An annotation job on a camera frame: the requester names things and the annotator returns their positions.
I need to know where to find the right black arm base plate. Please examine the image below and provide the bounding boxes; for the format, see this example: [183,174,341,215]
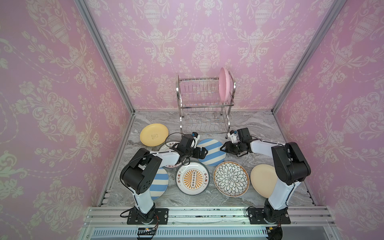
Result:
[245,207,291,225]

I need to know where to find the small electronics board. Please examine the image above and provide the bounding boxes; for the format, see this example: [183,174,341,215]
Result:
[138,227,158,236]

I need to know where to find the orange sunburst plate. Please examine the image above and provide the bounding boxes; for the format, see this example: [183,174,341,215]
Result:
[159,141,182,169]
[176,162,210,196]

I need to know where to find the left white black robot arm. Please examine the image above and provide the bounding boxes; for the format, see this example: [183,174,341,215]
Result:
[120,132,208,225]

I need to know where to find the beige plate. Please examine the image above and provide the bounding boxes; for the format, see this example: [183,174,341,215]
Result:
[250,164,278,198]

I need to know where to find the blue striped plate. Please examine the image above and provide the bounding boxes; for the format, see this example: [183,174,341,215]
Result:
[197,139,226,166]
[150,168,169,200]

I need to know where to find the lower orange sunburst plate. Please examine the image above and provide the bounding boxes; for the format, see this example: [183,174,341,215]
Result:
[176,162,210,196]

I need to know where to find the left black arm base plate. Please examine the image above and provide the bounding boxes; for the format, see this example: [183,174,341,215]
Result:
[127,208,169,225]

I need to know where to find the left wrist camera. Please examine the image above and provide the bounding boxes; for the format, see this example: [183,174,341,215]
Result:
[191,132,200,149]

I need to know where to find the chrome wire dish rack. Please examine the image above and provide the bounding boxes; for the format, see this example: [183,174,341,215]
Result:
[176,73,236,134]

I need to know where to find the upper orange sunburst plate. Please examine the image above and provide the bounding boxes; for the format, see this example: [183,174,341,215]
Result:
[159,141,182,169]

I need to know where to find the yellow plate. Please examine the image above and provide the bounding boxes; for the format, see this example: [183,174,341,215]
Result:
[140,124,169,147]

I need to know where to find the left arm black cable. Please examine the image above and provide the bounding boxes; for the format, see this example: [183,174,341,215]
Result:
[119,132,193,187]

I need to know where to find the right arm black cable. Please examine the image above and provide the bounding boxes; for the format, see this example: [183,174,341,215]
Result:
[250,136,283,145]

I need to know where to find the aluminium rail frame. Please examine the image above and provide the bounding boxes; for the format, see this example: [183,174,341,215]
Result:
[78,206,342,240]

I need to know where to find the pink plate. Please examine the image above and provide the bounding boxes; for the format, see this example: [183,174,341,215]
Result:
[219,68,233,103]

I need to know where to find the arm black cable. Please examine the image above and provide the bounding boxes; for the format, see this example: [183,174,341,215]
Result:
[119,132,193,187]
[250,136,283,145]

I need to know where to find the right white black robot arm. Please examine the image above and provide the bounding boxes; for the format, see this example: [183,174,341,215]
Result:
[220,128,311,224]

